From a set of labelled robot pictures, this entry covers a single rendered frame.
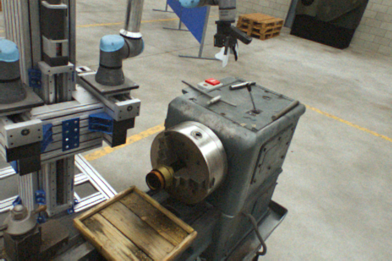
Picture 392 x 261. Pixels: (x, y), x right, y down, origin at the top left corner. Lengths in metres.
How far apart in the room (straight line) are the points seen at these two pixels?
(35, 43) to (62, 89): 0.25
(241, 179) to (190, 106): 0.38
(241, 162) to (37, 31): 1.09
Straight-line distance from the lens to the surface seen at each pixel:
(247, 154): 1.32
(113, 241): 1.31
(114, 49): 1.70
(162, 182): 1.23
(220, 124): 1.36
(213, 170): 1.26
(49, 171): 2.01
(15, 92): 1.56
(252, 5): 12.35
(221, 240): 1.61
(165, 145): 1.28
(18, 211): 1.02
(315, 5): 10.06
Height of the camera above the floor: 1.87
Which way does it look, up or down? 27 degrees down
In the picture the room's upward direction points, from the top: 11 degrees clockwise
